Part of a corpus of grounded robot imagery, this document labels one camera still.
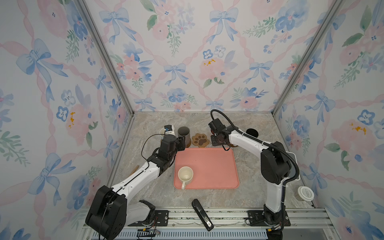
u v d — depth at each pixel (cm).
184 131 95
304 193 76
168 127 72
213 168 88
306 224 74
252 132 96
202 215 71
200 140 104
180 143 73
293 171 87
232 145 68
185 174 86
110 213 40
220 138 70
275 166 51
